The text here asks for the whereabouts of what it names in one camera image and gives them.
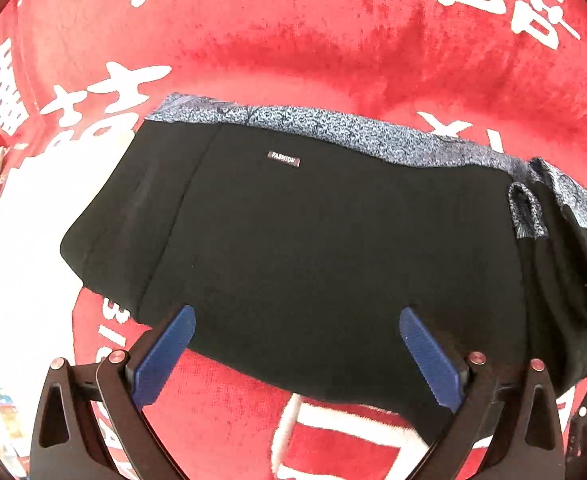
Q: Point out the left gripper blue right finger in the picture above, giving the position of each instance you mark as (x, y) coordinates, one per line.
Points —
(516, 405)

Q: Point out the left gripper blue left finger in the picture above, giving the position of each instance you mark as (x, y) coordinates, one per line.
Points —
(67, 443)

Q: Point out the black pants with blue trim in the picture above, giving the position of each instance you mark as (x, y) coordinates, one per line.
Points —
(300, 235)

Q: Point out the red bedspread with white characters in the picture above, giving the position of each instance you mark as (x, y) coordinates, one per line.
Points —
(79, 77)

